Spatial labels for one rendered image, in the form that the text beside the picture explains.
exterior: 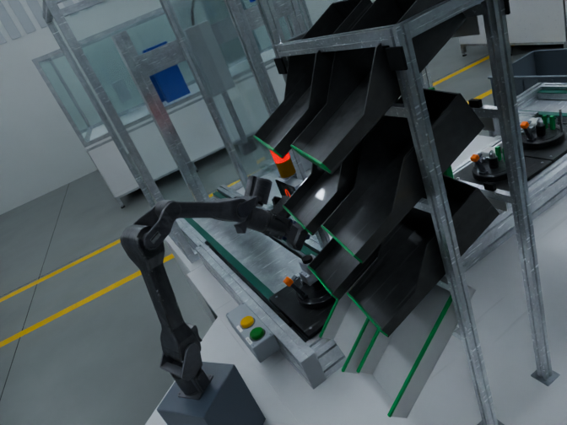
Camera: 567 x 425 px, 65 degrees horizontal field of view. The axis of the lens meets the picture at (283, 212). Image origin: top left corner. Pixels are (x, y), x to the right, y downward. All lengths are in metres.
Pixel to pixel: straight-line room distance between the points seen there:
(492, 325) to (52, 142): 8.53
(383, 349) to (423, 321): 0.12
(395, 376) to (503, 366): 0.29
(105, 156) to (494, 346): 5.39
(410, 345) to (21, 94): 8.60
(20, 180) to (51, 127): 1.13
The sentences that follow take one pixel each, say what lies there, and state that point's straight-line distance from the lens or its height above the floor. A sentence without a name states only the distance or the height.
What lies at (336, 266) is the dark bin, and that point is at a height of 1.21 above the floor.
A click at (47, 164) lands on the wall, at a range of 9.27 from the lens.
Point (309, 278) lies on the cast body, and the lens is 1.25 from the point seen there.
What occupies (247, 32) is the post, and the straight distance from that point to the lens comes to 1.28.
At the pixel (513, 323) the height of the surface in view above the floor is 0.86.
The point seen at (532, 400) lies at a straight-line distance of 1.12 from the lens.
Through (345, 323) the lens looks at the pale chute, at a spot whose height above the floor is 1.03.
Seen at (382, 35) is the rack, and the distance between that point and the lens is 0.63.
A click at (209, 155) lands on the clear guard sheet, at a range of 2.47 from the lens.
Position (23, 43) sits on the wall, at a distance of 9.07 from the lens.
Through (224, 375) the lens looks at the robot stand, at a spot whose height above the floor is 1.06.
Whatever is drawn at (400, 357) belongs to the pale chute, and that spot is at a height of 1.04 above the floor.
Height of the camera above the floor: 1.76
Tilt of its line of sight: 26 degrees down
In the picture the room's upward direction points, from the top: 23 degrees counter-clockwise
